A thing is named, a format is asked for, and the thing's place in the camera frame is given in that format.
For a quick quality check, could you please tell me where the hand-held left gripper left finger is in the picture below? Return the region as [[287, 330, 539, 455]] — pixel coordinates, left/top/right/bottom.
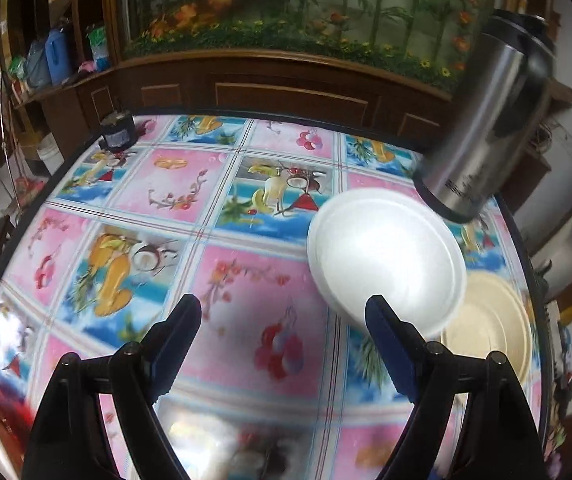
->
[[21, 294, 201, 480]]

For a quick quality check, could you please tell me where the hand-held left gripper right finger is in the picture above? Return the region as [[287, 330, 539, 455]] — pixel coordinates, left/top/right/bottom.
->
[[366, 296, 541, 480]]

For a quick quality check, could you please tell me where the beige ribbed bowl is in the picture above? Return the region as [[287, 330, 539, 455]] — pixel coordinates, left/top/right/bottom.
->
[[440, 272, 534, 397]]

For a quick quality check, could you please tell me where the large red scalloped plate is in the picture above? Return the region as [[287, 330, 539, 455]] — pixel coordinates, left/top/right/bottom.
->
[[0, 379, 38, 480]]

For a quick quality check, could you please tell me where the fruit printed tablecloth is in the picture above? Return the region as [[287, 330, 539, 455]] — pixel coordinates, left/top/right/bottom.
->
[[0, 115, 547, 480]]

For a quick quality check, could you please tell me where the small black jar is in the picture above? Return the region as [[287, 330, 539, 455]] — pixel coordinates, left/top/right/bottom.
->
[[98, 109, 137, 151]]

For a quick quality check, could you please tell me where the white bucket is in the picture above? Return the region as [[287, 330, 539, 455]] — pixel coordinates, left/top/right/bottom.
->
[[36, 140, 66, 177]]

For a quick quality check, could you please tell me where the stainless steel thermos jug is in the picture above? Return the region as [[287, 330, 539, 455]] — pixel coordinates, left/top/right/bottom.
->
[[412, 9, 557, 225]]

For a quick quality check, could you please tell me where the dark wooden cabinet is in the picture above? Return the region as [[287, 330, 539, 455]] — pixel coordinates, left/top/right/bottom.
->
[[16, 50, 552, 212]]

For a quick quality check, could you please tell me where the grey blue bag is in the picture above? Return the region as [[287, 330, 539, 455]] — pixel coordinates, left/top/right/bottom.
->
[[24, 40, 52, 89]]

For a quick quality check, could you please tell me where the blue thermos flask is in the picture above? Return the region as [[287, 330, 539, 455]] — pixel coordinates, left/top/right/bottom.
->
[[46, 27, 73, 85]]

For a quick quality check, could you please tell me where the artificial flower glass display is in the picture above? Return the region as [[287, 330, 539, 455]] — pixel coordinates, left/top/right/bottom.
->
[[116, 0, 522, 94]]

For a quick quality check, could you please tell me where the metal handled mop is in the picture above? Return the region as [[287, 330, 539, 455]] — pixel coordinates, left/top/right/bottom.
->
[[0, 72, 37, 213]]

